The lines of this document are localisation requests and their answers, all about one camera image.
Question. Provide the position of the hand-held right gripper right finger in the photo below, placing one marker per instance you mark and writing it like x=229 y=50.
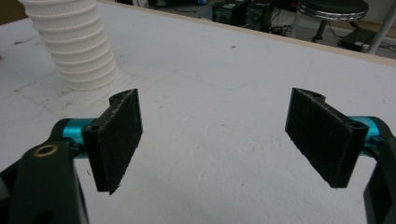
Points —
x=323 y=137

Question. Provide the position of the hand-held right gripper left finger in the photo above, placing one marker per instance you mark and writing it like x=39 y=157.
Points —
x=113 y=146

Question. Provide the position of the stack of white ribbed cups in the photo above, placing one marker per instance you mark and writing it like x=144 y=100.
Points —
x=74 y=43

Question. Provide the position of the black box on floor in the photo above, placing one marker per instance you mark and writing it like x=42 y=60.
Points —
x=358 y=39

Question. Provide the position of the black round stool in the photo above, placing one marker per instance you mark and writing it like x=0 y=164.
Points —
x=331 y=15

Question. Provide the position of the white metal table leg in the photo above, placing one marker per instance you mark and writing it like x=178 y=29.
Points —
x=381 y=28

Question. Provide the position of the black computer case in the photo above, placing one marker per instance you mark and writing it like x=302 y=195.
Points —
x=241 y=12

